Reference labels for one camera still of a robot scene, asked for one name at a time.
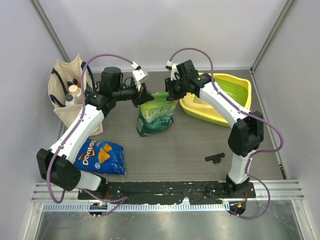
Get green cat litter bag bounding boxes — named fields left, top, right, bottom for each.
left=136, top=91, right=178, bottom=137

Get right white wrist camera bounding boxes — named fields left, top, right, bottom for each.
left=165, top=60, right=180, bottom=81

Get beige canvas tote bag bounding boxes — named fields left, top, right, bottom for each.
left=47, top=53, right=104, bottom=135

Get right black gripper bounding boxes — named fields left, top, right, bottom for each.
left=165, top=76, right=188, bottom=102

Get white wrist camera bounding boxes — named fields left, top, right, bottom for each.
left=165, top=60, right=180, bottom=81
left=131, top=61, right=150, bottom=91

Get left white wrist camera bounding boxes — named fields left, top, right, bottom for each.
left=131, top=61, right=150, bottom=91

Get clean litter pellets in box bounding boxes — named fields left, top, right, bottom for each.
left=193, top=97, right=208, bottom=105

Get yellow green litter box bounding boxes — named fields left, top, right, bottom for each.
left=179, top=73, right=252, bottom=127

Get grey capped bottle in tote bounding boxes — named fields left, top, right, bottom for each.
left=65, top=93, right=78, bottom=107

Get black bag clip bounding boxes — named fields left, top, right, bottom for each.
left=204, top=152, right=225, bottom=165

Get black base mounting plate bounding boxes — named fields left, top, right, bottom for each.
left=78, top=181, right=256, bottom=205

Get white bottle in tote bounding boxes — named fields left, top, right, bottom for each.
left=68, top=85, right=82, bottom=99

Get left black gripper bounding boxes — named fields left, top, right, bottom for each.
left=113, top=81, right=155, bottom=108

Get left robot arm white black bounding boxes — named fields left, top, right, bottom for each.
left=36, top=66, right=154, bottom=200

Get aluminium rail frame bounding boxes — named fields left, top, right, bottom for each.
left=31, top=180, right=305, bottom=216

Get blue Doritos chip bag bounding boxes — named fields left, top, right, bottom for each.
left=73, top=138, right=126, bottom=176

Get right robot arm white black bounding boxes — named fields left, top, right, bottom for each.
left=165, top=60, right=264, bottom=198

